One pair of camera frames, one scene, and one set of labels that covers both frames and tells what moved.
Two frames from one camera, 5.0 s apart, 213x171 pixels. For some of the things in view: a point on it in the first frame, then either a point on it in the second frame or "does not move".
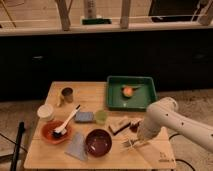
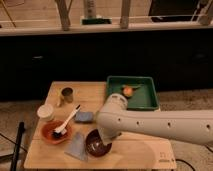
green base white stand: x=90 y=15 does not move
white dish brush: x=63 y=129 does not move
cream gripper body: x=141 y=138 -> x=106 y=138
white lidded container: x=45 y=113 does not move
